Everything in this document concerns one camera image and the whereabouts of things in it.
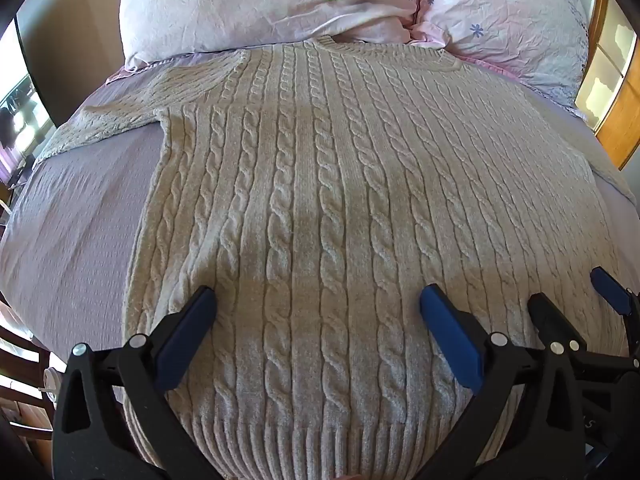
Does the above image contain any wooden headboard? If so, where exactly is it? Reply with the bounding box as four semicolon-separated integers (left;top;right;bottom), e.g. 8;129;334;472
574;0;640;171

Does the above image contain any beige cable-knit sweater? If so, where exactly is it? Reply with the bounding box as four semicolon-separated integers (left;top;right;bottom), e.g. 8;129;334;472
31;35;634;480

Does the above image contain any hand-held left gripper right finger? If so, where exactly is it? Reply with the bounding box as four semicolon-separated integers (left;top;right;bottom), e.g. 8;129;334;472
418;283;587;480

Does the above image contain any purple bed sheet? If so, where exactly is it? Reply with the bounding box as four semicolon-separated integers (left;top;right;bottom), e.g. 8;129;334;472
0;52;640;361

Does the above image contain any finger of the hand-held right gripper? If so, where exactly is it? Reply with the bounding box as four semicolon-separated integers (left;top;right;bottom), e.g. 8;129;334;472
528;292;590;357
582;266;640;376

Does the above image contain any pink floral pillow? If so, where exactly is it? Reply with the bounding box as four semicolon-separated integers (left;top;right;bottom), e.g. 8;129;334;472
410;0;594;122
120;0;427;74

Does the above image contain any dark wooden chair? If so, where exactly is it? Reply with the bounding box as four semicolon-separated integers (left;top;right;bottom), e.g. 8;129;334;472
0;290;67;442

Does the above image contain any window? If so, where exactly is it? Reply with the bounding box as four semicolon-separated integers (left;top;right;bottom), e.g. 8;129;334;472
0;19;56;188

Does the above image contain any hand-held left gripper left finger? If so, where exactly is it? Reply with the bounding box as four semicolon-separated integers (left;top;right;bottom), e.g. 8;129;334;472
52;285;219;480

